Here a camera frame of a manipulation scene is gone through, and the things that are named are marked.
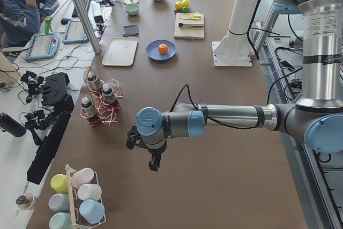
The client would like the lemon half slice upper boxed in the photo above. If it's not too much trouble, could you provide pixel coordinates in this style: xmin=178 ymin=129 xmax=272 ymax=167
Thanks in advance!
xmin=193 ymin=12 xmax=201 ymax=18

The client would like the steel muddler black tip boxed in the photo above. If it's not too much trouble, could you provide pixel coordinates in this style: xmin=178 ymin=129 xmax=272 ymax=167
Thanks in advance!
xmin=178 ymin=23 xmax=204 ymax=28

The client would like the teach pendant far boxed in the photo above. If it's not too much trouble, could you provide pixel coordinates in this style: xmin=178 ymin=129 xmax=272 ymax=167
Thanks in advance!
xmin=62 ymin=20 xmax=88 ymax=45

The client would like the green bowl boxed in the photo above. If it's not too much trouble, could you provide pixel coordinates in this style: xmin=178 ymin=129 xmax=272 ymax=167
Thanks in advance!
xmin=124 ymin=3 xmax=140 ymax=16

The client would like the orange mandarin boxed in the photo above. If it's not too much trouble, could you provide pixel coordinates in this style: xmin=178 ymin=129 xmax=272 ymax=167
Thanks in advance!
xmin=158 ymin=43 xmax=169 ymax=55

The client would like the black water bottle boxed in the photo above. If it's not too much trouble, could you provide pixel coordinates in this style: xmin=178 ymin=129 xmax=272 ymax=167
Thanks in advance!
xmin=0 ymin=112 xmax=26 ymax=137

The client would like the paper cup with tools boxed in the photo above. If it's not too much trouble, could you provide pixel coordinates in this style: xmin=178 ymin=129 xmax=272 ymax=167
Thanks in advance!
xmin=16 ymin=193 xmax=37 ymax=211

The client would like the black keyboard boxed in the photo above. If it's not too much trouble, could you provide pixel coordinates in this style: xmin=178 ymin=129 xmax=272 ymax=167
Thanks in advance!
xmin=71 ymin=0 xmax=93 ymax=18

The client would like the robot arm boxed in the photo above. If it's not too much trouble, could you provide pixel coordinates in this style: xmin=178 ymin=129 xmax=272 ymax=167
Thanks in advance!
xmin=126 ymin=0 xmax=342 ymax=171

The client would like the white cup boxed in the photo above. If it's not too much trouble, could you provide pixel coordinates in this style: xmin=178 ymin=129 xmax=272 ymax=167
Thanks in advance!
xmin=77 ymin=183 xmax=102 ymax=201

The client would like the cream rabbit tray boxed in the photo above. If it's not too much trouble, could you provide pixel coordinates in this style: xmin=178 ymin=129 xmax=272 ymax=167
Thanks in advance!
xmin=102 ymin=37 xmax=138 ymax=67

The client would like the light blue cup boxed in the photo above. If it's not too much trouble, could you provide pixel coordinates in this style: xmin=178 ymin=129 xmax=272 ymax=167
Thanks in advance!
xmin=79 ymin=199 xmax=105 ymax=224

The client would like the copper wire bottle rack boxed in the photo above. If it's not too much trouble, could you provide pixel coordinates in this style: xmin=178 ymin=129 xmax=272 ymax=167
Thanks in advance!
xmin=80 ymin=66 xmax=123 ymax=128

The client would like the tea bottle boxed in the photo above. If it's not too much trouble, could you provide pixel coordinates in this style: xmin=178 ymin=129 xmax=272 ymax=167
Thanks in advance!
xmin=102 ymin=84 xmax=116 ymax=105
xmin=87 ymin=73 xmax=102 ymax=91
xmin=81 ymin=97 xmax=100 ymax=126

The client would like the yellow cup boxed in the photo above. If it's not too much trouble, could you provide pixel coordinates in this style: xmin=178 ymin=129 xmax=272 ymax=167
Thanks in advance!
xmin=50 ymin=174 xmax=68 ymax=194

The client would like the white wire cup rack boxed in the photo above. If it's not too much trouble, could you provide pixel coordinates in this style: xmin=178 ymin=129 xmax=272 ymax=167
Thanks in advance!
xmin=65 ymin=164 xmax=107 ymax=228

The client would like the mint cup bottom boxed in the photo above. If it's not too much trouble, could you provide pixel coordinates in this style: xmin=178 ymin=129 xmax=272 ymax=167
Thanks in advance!
xmin=49 ymin=212 xmax=72 ymax=229

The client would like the yellow lemon upper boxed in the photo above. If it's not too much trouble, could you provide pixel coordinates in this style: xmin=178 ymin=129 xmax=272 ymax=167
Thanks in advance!
xmin=175 ymin=2 xmax=184 ymax=10

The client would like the green lime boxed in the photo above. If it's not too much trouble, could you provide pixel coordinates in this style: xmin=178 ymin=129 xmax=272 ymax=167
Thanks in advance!
xmin=181 ymin=6 xmax=189 ymax=13

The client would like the grey cup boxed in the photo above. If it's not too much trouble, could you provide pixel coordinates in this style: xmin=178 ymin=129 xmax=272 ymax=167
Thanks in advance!
xmin=48 ymin=193 xmax=70 ymax=212

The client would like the seated person blue hoodie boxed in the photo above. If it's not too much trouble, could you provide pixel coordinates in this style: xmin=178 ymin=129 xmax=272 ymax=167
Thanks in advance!
xmin=1 ymin=0 xmax=59 ymax=47

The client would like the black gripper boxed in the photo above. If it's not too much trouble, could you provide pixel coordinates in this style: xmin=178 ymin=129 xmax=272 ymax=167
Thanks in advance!
xmin=126 ymin=126 xmax=167 ymax=172

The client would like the grey folded cloth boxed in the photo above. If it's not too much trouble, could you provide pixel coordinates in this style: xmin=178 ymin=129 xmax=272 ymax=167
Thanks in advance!
xmin=123 ymin=25 xmax=139 ymax=36

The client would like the tea bottle lower right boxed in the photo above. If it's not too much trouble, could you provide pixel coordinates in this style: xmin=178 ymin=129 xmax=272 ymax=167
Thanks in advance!
xmin=81 ymin=97 xmax=100 ymax=126

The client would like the pink cup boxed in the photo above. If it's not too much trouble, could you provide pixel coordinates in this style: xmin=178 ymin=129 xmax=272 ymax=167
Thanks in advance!
xmin=71 ymin=167 xmax=94 ymax=189

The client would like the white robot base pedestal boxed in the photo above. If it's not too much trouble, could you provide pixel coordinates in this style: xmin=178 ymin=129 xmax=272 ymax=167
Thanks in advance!
xmin=212 ymin=0 xmax=259 ymax=67

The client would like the yellow plastic knife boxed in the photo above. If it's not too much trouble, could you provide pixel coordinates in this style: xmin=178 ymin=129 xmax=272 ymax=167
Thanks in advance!
xmin=179 ymin=16 xmax=201 ymax=20

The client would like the blue plate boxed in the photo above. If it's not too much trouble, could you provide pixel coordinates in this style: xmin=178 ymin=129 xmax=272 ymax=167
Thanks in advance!
xmin=146 ymin=39 xmax=176 ymax=61

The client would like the teach pendant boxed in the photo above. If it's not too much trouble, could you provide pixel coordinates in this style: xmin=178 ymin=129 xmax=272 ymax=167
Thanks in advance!
xmin=25 ymin=33 xmax=59 ymax=61
xmin=62 ymin=20 xmax=88 ymax=45

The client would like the tea bottle lower left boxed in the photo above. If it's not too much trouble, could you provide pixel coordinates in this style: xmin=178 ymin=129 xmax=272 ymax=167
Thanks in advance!
xmin=102 ymin=84 xmax=116 ymax=105

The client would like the aluminium frame post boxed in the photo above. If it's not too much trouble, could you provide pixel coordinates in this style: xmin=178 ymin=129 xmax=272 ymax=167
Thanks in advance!
xmin=72 ymin=0 xmax=101 ymax=54

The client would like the yellow lemon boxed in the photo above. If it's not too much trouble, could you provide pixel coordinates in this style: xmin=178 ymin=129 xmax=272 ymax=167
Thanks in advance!
xmin=175 ymin=2 xmax=184 ymax=10
xmin=182 ymin=0 xmax=190 ymax=7

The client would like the yellow lemon lower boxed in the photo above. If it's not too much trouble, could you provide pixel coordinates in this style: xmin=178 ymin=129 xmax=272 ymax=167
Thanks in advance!
xmin=182 ymin=0 xmax=190 ymax=7

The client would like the teach pendant near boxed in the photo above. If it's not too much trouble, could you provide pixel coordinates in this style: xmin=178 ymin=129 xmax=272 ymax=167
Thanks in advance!
xmin=25 ymin=33 xmax=59 ymax=61

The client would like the bamboo cutting board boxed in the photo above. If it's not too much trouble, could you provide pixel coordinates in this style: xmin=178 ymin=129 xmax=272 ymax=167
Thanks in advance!
xmin=174 ymin=13 xmax=205 ymax=40

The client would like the tea bottle upper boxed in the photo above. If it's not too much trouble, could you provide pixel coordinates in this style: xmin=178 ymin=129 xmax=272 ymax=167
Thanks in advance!
xmin=87 ymin=73 xmax=102 ymax=91

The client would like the lemon slice flat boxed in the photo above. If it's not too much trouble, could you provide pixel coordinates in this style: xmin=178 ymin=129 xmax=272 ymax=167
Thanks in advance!
xmin=184 ymin=13 xmax=193 ymax=18

